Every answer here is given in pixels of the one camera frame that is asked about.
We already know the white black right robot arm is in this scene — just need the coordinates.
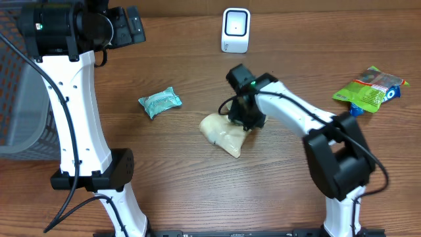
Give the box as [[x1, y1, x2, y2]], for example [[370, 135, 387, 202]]
[[226, 65, 375, 236]]

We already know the blue Oreo cookie pack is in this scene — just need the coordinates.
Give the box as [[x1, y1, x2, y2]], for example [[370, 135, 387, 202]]
[[349, 86, 401, 117]]

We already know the green snack bag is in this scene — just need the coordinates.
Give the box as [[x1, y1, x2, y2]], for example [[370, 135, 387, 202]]
[[332, 66, 410, 113]]

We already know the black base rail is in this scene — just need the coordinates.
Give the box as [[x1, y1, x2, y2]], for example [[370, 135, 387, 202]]
[[93, 229, 387, 237]]

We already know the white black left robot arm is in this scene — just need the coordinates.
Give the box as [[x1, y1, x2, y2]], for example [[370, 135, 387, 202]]
[[18, 1, 150, 236]]

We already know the beige snack bag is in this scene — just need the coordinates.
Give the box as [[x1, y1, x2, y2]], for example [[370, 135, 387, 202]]
[[199, 113, 250, 158]]

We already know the teal wrapper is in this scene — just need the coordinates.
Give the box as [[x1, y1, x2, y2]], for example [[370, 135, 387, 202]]
[[138, 87, 182, 120]]

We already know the grey plastic mesh basket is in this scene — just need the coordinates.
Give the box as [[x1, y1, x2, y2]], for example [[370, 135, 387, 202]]
[[0, 9, 63, 161]]

